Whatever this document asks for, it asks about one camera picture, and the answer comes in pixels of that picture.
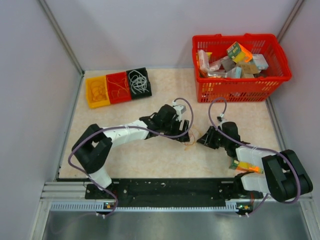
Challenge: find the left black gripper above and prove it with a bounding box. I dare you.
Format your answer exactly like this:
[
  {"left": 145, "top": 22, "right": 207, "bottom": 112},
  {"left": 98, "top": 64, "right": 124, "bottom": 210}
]
[{"left": 160, "top": 116, "right": 189, "bottom": 143}]

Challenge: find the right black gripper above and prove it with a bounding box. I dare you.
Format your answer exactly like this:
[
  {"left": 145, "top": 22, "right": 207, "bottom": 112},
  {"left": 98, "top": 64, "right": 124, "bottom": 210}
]
[{"left": 197, "top": 125, "right": 229, "bottom": 150}]

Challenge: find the white cable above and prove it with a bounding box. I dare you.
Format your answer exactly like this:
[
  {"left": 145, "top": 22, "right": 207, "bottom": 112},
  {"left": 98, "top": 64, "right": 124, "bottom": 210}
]
[
  {"left": 132, "top": 73, "right": 151, "bottom": 95},
  {"left": 128, "top": 69, "right": 148, "bottom": 95}
]

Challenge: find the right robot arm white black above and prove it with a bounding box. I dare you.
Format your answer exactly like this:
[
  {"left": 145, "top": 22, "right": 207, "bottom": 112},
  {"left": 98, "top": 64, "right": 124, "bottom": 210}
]
[{"left": 197, "top": 121, "right": 313, "bottom": 203}]

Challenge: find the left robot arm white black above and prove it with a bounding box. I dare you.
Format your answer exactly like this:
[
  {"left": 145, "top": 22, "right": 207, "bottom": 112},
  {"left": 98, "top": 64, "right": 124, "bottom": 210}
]
[{"left": 71, "top": 103, "right": 190, "bottom": 199}]

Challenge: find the green orange carton on table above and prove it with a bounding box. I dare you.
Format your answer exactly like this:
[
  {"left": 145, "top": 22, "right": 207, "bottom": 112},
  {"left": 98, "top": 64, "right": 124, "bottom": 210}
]
[{"left": 229, "top": 159, "right": 264, "bottom": 174}]

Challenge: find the black plastic bin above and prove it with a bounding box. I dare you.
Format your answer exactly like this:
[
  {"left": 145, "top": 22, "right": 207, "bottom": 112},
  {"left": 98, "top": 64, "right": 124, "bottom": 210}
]
[{"left": 126, "top": 67, "right": 152, "bottom": 100}]

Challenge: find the red shopping basket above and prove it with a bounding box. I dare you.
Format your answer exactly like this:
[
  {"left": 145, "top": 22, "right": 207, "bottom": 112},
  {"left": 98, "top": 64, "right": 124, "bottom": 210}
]
[{"left": 192, "top": 33, "right": 292, "bottom": 103}]

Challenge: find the red plastic bin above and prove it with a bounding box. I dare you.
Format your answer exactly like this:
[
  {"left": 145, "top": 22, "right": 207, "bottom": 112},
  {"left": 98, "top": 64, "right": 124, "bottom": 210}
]
[{"left": 106, "top": 71, "right": 132, "bottom": 104}]

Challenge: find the pink white packet in basket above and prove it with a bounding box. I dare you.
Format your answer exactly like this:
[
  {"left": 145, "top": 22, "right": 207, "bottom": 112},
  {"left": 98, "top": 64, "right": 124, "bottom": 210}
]
[{"left": 197, "top": 49, "right": 210, "bottom": 72}]

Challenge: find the brown cardboard box in basket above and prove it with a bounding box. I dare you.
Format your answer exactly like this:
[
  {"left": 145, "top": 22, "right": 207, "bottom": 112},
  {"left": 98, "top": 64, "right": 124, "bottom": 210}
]
[{"left": 236, "top": 62, "right": 261, "bottom": 79}]

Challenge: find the yellow plastic bin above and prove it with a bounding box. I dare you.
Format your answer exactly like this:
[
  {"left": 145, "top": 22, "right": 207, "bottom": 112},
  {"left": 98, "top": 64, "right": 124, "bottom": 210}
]
[{"left": 85, "top": 75, "right": 111, "bottom": 109}]

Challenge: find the green yellow carton in basket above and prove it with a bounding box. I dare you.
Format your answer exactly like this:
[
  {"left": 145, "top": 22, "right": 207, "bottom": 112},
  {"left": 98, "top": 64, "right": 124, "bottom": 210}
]
[{"left": 226, "top": 41, "right": 253, "bottom": 64}]

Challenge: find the light blue box in basket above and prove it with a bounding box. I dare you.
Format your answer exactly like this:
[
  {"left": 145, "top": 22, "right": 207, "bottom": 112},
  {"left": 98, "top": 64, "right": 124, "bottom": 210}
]
[{"left": 252, "top": 53, "right": 269, "bottom": 71}]

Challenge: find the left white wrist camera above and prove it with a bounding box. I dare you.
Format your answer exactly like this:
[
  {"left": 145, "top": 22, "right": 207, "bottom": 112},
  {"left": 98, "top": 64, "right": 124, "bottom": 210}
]
[{"left": 172, "top": 101, "right": 187, "bottom": 121}]

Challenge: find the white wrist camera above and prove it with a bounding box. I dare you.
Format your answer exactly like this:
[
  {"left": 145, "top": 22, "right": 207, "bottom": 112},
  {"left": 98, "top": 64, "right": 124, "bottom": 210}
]
[
  {"left": 216, "top": 113, "right": 226, "bottom": 124},
  {"left": 172, "top": 101, "right": 187, "bottom": 121}
]

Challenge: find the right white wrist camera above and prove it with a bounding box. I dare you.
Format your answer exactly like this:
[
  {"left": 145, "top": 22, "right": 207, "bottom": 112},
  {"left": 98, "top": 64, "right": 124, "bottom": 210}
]
[{"left": 216, "top": 113, "right": 226, "bottom": 124}]

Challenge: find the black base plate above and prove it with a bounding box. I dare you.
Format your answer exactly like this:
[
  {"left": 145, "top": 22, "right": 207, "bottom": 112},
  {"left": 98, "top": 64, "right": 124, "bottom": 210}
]
[{"left": 84, "top": 177, "right": 253, "bottom": 208}]

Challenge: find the grey slotted cable duct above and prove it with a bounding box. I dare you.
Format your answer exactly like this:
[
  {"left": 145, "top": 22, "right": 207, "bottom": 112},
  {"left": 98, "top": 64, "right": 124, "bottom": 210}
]
[{"left": 50, "top": 201, "right": 249, "bottom": 212}]

